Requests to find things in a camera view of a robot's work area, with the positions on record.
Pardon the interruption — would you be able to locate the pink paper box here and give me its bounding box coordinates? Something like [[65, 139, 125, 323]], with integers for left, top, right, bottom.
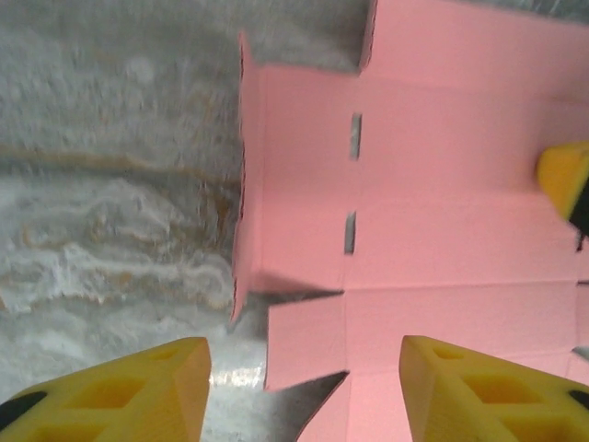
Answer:
[[228, 0, 589, 442]]

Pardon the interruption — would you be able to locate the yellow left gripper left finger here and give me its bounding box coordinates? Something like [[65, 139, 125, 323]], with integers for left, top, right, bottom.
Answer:
[[0, 337, 212, 442]]

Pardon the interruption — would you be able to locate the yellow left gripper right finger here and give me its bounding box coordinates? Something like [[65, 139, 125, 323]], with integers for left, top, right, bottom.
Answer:
[[398, 334, 589, 442]]

